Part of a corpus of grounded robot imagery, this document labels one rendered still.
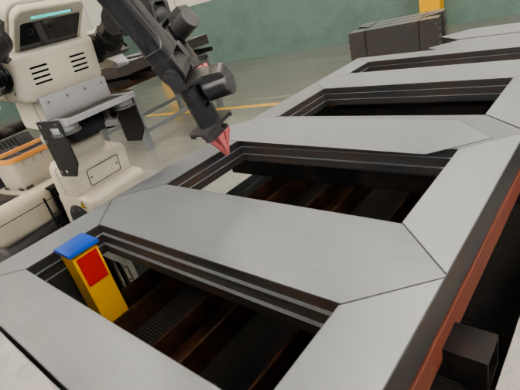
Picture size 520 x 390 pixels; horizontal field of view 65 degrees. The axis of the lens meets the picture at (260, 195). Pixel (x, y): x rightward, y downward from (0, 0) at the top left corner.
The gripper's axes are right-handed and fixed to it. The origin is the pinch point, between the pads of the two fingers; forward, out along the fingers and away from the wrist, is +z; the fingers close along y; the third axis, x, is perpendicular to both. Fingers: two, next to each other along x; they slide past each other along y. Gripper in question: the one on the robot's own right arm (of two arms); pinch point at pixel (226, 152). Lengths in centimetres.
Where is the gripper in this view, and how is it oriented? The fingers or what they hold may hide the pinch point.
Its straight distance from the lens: 105.4
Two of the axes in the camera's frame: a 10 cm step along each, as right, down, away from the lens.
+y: 5.4, -6.8, 4.9
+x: -7.4, -1.1, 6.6
